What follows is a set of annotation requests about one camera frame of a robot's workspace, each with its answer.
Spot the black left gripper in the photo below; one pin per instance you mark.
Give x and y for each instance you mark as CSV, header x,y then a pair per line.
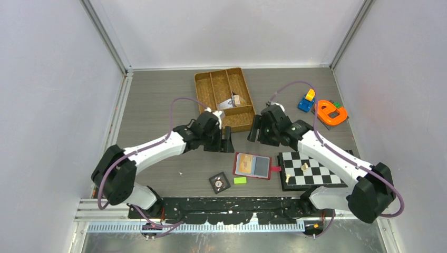
x,y
222,145

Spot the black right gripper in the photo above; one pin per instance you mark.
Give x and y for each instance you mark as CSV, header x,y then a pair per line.
x,y
259,123

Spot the gold orange credit card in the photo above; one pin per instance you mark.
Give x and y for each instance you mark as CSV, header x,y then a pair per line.
x,y
244,164

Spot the red leather card holder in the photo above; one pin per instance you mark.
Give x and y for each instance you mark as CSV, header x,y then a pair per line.
x,y
272,167

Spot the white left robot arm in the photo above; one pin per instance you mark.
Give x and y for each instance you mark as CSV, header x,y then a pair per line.
x,y
116,171

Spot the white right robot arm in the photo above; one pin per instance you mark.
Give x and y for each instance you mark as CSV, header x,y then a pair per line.
x,y
369,193

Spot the green rectangular block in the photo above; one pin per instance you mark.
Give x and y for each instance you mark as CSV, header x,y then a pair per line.
x,y
240,180

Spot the poker chip in black case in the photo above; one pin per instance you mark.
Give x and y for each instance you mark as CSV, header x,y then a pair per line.
x,y
219,182

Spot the woven wicker divided tray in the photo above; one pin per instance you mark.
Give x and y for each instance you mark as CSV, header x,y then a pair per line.
x,y
217,86

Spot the black white chessboard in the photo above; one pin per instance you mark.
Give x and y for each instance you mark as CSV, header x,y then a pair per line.
x,y
316,175

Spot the wooden chess piece upper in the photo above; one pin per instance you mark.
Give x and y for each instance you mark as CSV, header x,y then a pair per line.
x,y
305,167

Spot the blue toy brick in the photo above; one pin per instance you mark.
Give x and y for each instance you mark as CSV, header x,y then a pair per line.
x,y
305,105

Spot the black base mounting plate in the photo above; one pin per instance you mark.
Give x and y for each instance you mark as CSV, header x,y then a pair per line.
x,y
230,210

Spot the yellow toy brick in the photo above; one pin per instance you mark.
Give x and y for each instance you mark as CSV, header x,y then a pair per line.
x,y
310,95

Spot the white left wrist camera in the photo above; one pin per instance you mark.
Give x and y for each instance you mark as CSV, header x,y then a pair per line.
x,y
219,114

